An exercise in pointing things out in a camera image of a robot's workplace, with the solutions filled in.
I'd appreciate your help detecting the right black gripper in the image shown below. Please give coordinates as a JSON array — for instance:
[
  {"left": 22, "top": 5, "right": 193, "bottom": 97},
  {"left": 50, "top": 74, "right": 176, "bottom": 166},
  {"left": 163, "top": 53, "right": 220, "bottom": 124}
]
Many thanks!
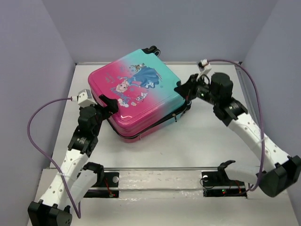
[{"left": 174, "top": 73, "right": 219, "bottom": 106}]

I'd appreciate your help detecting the pink and teal suitcase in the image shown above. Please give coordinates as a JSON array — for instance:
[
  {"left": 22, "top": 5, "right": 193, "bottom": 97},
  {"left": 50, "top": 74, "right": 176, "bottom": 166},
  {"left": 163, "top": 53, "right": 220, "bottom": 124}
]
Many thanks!
[{"left": 88, "top": 46, "right": 191, "bottom": 142}]

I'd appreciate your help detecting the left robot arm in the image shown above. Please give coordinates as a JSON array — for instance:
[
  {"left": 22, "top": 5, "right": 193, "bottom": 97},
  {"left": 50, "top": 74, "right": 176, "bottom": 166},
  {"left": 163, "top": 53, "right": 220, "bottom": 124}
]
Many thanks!
[{"left": 27, "top": 91, "right": 118, "bottom": 226}]

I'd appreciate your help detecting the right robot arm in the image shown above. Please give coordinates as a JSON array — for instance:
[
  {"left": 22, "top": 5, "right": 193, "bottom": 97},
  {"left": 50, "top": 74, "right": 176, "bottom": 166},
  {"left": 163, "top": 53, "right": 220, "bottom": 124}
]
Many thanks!
[{"left": 174, "top": 73, "right": 301, "bottom": 197}]

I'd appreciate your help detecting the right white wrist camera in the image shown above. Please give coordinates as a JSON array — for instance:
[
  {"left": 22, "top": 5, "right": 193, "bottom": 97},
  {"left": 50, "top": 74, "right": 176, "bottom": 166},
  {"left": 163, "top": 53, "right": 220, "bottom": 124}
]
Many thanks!
[{"left": 197, "top": 59, "right": 212, "bottom": 82}]

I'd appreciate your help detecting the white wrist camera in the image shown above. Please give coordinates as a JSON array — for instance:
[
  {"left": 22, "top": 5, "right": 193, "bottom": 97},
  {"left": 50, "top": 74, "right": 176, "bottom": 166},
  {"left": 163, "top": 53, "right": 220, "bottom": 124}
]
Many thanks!
[
  {"left": 77, "top": 89, "right": 96, "bottom": 108},
  {"left": 197, "top": 59, "right": 212, "bottom": 82}
]

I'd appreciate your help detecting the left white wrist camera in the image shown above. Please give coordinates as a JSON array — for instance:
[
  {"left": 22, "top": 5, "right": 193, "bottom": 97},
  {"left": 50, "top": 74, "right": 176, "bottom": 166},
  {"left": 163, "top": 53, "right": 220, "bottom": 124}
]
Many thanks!
[{"left": 77, "top": 89, "right": 96, "bottom": 108}]

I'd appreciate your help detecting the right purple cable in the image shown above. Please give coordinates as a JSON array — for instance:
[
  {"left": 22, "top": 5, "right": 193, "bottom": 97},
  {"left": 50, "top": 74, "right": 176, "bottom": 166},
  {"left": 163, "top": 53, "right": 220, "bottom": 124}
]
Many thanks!
[{"left": 206, "top": 58, "right": 265, "bottom": 192}]

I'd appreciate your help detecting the purple cable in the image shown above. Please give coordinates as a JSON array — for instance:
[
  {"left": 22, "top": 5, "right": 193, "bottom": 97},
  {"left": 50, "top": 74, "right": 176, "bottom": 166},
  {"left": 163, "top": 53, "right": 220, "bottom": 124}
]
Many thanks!
[
  {"left": 27, "top": 97, "right": 82, "bottom": 219},
  {"left": 206, "top": 58, "right": 265, "bottom": 192}
]

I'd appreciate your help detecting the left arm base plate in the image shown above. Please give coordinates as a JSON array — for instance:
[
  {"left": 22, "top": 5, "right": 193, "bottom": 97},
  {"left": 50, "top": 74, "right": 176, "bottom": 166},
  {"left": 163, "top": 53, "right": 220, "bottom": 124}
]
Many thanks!
[{"left": 84, "top": 171, "right": 119, "bottom": 198}]

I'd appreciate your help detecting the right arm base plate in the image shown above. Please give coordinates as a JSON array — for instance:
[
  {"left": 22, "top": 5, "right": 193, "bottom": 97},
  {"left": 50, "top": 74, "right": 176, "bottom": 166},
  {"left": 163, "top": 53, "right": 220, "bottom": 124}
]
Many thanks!
[{"left": 199, "top": 160, "right": 247, "bottom": 198}]

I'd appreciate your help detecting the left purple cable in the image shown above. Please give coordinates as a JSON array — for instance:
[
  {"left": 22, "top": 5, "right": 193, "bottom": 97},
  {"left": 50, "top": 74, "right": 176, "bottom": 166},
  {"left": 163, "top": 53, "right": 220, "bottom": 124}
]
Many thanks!
[{"left": 27, "top": 97, "right": 82, "bottom": 219}]

